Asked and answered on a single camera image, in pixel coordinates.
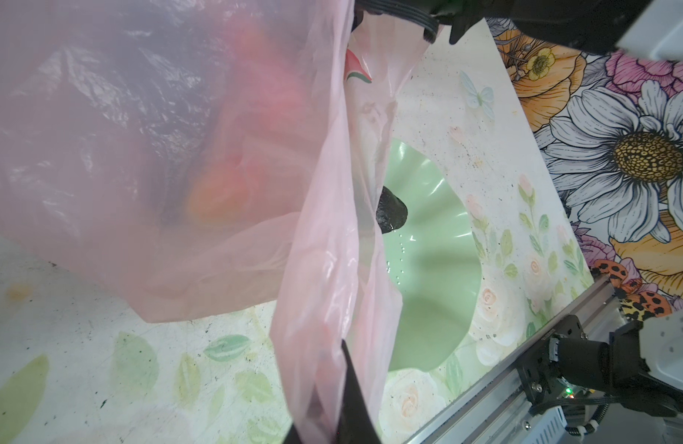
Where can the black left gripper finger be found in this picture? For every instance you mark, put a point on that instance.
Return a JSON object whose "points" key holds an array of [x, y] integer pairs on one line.
{"points": [[324, 395]]}

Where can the dark avocado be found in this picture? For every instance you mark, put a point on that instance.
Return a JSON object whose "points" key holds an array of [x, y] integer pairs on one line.
{"points": [[392, 213]]}

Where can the pink plastic bag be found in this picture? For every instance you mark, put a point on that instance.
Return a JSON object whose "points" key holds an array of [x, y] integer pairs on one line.
{"points": [[201, 157]]}

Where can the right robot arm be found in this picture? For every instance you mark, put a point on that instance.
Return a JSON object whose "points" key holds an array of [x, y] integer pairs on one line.
{"points": [[642, 28]]}

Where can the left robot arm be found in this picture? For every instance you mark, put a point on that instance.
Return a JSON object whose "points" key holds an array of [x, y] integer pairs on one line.
{"points": [[640, 368]]}

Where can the green wavy fruit plate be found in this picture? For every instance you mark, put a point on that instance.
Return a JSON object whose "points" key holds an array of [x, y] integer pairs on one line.
{"points": [[432, 260]]}

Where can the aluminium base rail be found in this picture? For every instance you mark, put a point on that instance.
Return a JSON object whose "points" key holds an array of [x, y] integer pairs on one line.
{"points": [[495, 409]]}

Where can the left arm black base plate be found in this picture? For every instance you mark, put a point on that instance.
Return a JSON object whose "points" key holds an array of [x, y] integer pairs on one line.
{"points": [[537, 367]]}

